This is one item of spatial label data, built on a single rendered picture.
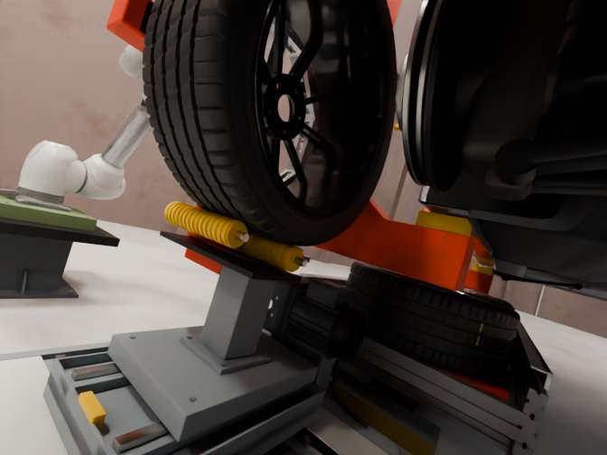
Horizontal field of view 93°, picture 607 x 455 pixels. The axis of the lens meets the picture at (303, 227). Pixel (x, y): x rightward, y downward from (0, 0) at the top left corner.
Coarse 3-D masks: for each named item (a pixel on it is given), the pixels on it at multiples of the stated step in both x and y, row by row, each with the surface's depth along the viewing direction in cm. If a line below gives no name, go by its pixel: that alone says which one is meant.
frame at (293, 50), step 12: (288, 24) 81; (288, 36) 83; (288, 48) 89; (300, 48) 87; (312, 72) 93; (144, 84) 62; (300, 84) 96; (312, 84) 94; (144, 96) 61; (312, 96) 96; (312, 108) 98; (312, 120) 100; (300, 144) 103; (312, 144) 101; (300, 156) 99; (288, 168) 101; (288, 180) 95
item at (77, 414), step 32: (64, 384) 53; (96, 384) 55; (128, 384) 60; (64, 416) 51; (96, 416) 46; (128, 416) 52; (256, 416) 62; (288, 416) 64; (96, 448) 43; (128, 448) 43; (160, 448) 45; (192, 448) 49; (224, 448) 49; (256, 448) 57
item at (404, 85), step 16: (432, 0) 37; (432, 16) 36; (416, 32) 37; (432, 32) 36; (416, 48) 37; (432, 48) 36; (416, 64) 38; (400, 80) 46; (416, 80) 39; (400, 96) 47; (416, 96) 40; (400, 112) 48; (416, 112) 38; (400, 128) 51; (416, 128) 40; (416, 144) 41; (416, 160) 46; (416, 176) 48
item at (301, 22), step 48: (288, 0) 68; (336, 0) 66; (336, 48) 80; (288, 96) 75; (336, 96) 90; (384, 96) 81; (288, 144) 83; (336, 144) 92; (288, 192) 58; (336, 192) 82
